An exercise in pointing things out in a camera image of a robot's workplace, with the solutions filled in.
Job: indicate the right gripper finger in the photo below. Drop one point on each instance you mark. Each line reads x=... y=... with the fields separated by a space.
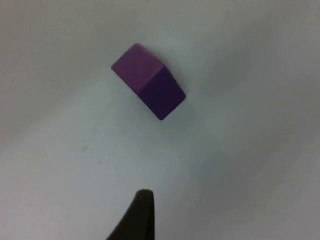
x=140 y=220

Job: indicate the purple triangular block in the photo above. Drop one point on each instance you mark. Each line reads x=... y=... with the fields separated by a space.
x=147 y=80

